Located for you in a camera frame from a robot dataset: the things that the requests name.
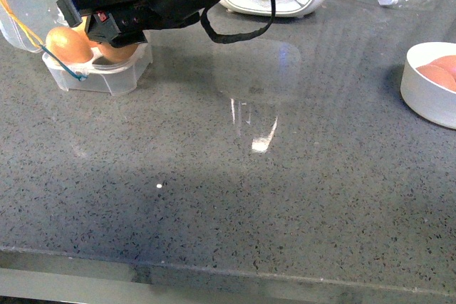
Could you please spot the clear plastic egg box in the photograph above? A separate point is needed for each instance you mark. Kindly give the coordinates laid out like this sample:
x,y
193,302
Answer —
x,y
103,76

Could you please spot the brown egg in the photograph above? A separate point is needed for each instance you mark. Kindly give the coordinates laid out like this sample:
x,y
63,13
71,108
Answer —
x,y
81,31
438,75
68,45
447,63
116,55

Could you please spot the blue rubber band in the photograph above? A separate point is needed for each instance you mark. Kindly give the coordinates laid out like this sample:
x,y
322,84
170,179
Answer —
x,y
78,76

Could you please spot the white round bowl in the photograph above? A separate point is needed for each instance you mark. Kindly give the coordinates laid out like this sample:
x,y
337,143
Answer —
x,y
428,99

